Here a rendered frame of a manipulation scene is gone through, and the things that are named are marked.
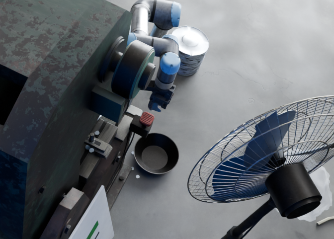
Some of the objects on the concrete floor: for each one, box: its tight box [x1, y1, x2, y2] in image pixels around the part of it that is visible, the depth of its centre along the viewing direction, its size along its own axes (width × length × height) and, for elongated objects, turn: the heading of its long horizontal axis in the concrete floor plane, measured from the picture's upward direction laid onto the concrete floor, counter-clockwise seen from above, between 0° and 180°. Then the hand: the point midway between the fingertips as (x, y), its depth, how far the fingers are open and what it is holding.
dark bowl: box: [134, 133, 179, 174], centre depth 261 cm, size 30×30×7 cm
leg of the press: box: [39, 113, 134, 239], centre depth 192 cm, size 92×12×90 cm, turn 149°
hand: (150, 107), depth 180 cm, fingers closed
